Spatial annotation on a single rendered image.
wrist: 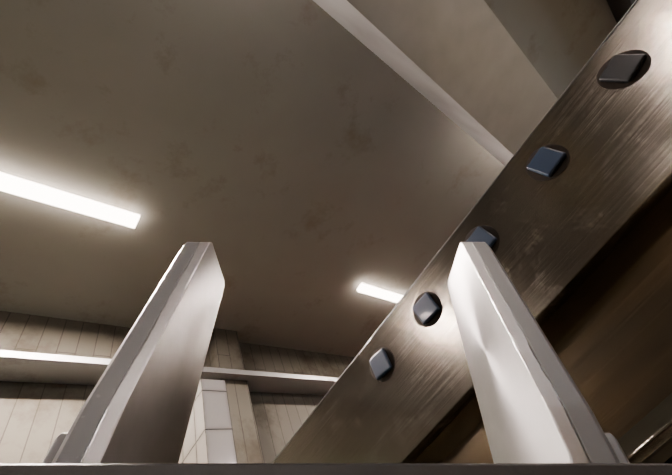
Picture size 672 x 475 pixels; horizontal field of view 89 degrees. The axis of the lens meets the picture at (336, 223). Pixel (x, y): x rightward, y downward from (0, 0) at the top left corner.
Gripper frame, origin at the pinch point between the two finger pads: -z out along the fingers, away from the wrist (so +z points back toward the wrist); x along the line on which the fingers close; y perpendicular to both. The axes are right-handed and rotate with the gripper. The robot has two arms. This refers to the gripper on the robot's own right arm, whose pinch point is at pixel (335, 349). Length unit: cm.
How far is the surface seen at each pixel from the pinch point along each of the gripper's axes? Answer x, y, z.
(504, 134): -133, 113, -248
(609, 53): -44, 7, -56
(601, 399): -32.3, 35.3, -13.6
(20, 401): 236, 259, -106
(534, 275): -31, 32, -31
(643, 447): -31.4, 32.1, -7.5
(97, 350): 225, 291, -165
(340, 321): -6, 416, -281
